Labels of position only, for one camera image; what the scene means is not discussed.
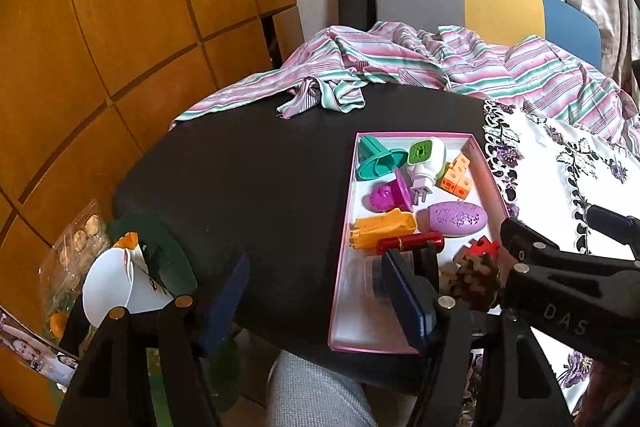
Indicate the purple plastic funnel toy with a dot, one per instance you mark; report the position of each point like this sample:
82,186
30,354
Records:
385,197

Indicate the grey yellow blue chair back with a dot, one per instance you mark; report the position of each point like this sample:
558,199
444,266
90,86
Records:
500,2

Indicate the red metallic cylinder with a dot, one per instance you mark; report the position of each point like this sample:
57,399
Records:
400,241

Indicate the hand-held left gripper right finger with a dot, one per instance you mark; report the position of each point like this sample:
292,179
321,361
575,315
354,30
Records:
405,302

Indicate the black brush with clear cap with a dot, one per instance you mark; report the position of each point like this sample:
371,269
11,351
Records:
367,277

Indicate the wooden panelled wardrobe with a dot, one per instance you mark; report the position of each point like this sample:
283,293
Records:
125,7

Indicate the red notched block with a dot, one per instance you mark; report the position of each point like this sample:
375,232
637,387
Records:
482,248

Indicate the person's grey trousered leg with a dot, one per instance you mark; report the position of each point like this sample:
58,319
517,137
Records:
315,392

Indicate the purple oval soap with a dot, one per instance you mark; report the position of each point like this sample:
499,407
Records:
450,219

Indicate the pink green striped cloth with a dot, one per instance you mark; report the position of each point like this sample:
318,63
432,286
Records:
525,72

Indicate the teal plastic funnel toy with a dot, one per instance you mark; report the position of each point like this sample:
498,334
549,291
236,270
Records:
380,162

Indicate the orange dotted cube blocks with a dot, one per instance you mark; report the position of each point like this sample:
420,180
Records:
455,179

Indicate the white floral embroidered tablecloth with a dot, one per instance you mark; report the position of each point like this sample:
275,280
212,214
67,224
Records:
550,167

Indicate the orange plastic piece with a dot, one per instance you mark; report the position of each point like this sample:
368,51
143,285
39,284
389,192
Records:
385,224

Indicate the printed photo leaflet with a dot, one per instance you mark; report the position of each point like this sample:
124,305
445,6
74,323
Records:
25,347

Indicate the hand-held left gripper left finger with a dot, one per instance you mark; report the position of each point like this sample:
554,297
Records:
227,302

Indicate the green white plug-in device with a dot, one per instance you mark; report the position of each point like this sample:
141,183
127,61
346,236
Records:
425,157

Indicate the clear plastic snack bag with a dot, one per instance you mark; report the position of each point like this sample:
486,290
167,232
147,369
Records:
80,237

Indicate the pink rimmed white tray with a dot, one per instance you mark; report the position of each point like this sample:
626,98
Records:
360,327

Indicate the white paper cup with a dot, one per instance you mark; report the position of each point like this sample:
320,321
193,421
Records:
107,287

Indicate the orange fruit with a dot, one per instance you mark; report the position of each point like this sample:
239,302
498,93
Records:
60,326

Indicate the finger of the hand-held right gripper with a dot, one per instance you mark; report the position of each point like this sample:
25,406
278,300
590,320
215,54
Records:
530,247
615,224

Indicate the brown wooden peg puzzle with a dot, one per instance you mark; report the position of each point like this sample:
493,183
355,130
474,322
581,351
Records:
475,282

